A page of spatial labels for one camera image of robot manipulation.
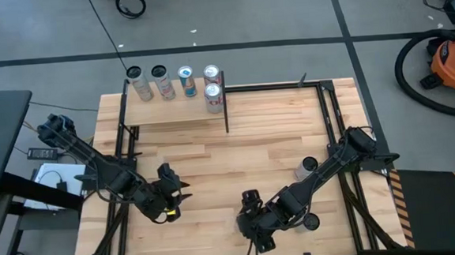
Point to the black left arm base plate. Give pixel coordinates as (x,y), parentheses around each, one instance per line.
(90,185)

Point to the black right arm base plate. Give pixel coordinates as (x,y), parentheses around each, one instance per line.
(376,162)

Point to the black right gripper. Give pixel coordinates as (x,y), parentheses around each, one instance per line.
(259,222)

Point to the white Celsius Tropical Vibe can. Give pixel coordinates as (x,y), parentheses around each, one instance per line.
(143,89)

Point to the blue Red Bull can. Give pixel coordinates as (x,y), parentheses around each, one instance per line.
(188,84)

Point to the white paper box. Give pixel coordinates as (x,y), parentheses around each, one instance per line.
(52,174)

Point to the black hazard-striped mat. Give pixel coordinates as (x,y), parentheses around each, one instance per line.
(430,206)

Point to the silver Diet Coke can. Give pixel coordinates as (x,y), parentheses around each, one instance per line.
(214,100)
(211,72)

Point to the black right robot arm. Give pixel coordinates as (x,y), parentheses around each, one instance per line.
(332,164)

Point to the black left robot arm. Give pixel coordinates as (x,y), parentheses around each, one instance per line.
(95,161)

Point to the black aluminium table frame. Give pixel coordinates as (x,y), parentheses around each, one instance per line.
(272,87)

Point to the black power adapter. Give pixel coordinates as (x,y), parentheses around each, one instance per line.
(42,153)

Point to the white Celsius can yellow band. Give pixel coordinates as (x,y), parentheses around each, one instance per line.
(311,222)

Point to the white Celsius Peach Vibe can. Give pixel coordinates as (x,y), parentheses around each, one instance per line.
(166,87)
(303,171)

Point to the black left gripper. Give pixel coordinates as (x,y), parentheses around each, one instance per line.
(156,199)

